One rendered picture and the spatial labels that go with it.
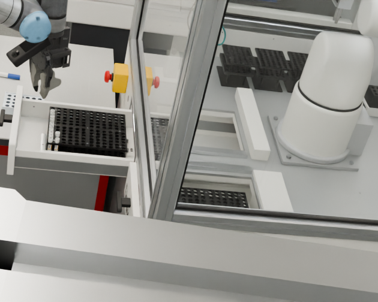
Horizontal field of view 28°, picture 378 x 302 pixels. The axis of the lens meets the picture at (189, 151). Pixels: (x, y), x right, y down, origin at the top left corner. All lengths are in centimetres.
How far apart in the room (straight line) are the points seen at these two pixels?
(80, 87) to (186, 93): 117
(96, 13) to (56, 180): 74
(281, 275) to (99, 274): 4
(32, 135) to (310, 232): 89
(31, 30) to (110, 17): 108
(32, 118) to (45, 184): 26
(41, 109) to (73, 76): 40
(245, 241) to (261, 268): 1
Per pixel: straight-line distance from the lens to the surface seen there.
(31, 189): 247
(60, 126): 216
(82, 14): 288
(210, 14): 138
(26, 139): 220
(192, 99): 147
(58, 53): 207
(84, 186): 245
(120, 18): 289
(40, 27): 183
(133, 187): 194
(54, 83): 213
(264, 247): 17
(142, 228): 16
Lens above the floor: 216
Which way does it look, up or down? 36 degrees down
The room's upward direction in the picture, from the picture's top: 14 degrees clockwise
